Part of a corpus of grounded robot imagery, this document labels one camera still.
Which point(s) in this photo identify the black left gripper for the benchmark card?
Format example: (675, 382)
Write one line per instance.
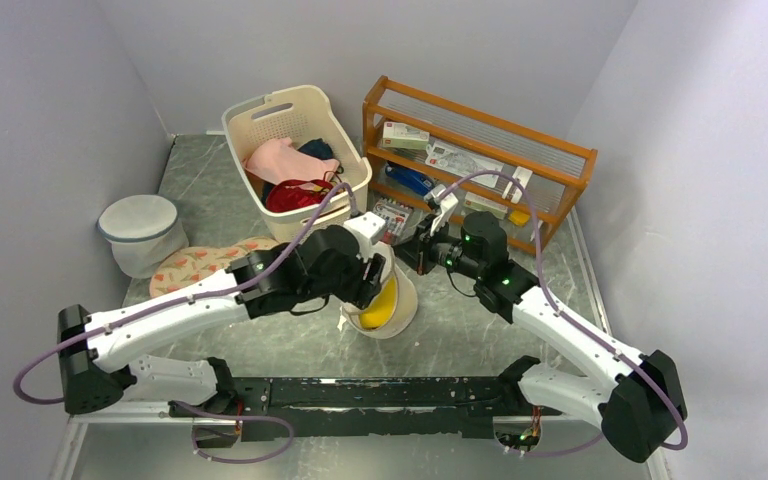
(362, 291)

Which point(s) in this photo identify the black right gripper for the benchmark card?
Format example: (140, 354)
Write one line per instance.
(413, 251)

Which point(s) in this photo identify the yellow bra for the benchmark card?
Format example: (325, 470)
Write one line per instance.
(381, 309)

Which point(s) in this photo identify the white mesh laundry bag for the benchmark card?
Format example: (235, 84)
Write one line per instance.
(406, 307)

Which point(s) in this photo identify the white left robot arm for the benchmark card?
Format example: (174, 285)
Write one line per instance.
(114, 363)

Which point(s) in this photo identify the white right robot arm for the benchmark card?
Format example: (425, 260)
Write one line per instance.
(634, 399)

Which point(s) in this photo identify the cream plastic laundry basket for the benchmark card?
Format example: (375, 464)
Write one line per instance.
(301, 113)

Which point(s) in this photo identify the floral pink bra bag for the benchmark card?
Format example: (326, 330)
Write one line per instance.
(193, 264)

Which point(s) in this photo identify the pack of coloured markers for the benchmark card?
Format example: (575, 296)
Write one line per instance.
(398, 219)

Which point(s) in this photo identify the blue stapler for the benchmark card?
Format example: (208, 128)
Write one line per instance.
(413, 180)

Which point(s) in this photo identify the green white box lower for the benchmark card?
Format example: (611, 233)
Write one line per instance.
(478, 203)

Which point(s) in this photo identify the green white box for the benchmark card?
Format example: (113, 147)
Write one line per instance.
(397, 135)
(478, 203)

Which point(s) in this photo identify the clear blister pack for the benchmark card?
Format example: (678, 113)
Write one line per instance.
(456, 160)

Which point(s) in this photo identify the red garment in basket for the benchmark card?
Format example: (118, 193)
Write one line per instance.
(291, 195)

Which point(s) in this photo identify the orange wooden shelf rack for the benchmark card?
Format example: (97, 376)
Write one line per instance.
(561, 170)

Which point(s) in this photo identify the yellow small block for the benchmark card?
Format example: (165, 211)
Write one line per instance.
(519, 218)

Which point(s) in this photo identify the green white box upper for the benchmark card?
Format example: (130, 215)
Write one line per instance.
(397, 135)

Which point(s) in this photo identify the white pen on shelf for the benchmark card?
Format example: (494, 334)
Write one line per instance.
(534, 230)

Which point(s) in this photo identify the dark blue garment in basket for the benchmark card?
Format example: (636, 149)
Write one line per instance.
(317, 148)

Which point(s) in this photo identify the pink cloth in basket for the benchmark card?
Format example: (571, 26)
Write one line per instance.
(277, 160)

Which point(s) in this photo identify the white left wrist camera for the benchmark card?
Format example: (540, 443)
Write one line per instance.
(368, 229)

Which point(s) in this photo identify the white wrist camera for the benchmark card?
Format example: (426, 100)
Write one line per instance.
(443, 202)
(368, 229)

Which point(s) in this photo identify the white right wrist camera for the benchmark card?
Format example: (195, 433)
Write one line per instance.
(443, 202)

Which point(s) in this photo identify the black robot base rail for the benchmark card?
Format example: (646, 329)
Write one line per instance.
(317, 407)

